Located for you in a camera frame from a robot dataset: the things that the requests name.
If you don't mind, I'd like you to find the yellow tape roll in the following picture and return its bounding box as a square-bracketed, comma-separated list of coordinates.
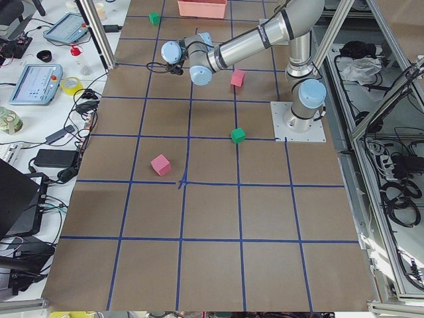
[60, 77, 83, 95]

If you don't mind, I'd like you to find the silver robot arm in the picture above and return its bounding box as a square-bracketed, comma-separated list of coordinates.
[161, 1, 326, 133]

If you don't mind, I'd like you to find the aluminium profile post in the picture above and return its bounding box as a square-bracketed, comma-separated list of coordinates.
[75, 0, 116, 70]

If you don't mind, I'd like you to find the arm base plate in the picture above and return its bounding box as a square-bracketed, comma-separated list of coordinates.
[270, 101, 327, 143]

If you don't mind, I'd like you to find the pink cube centre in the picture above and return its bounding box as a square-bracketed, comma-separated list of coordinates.
[231, 69, 246, 87]

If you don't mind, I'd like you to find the grey teach pendant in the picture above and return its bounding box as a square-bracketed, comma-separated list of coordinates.
[9, 64, 63, 106]

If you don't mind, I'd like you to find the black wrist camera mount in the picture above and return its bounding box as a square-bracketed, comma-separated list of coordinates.
[166, 62, 184, 76]

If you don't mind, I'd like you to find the pink cube near gripper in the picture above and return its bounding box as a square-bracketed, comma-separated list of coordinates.
[150, 154, 172, 176]

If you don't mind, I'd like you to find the black bowl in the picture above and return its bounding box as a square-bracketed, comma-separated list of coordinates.
[36, 50, 52, 63]

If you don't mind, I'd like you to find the green cube far right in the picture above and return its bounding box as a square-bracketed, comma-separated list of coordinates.
[149, 12, 161, 25]

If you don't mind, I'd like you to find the green cube front left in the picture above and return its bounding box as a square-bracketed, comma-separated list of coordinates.
[231, 127, 246, 144]

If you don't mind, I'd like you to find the black power brick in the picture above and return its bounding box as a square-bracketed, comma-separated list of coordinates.
[34, 149, 78, 168]

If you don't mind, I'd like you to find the pink plastic bin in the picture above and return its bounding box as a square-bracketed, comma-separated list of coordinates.
[177, 0, 227, 19]

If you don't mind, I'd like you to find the green cube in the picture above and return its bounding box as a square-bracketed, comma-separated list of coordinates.
[231, 127, 246, 144]
[149, 12, 161, 25]

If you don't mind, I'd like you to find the black laptop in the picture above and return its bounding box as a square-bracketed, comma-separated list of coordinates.
[1, 160, 48, 239]

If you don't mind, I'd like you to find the green tape roll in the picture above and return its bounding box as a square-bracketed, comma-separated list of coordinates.
[0, 107, 23, 134]

